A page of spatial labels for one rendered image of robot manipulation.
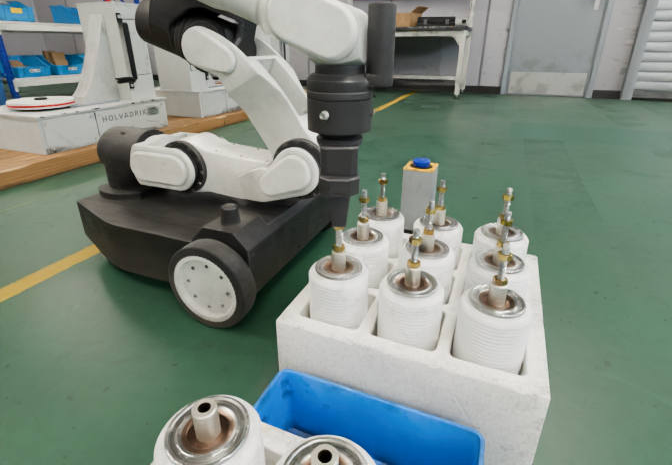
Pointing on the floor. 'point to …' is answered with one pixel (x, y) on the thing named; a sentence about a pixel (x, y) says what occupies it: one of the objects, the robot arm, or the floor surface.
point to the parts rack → (58, 23)
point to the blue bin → (366, 422)
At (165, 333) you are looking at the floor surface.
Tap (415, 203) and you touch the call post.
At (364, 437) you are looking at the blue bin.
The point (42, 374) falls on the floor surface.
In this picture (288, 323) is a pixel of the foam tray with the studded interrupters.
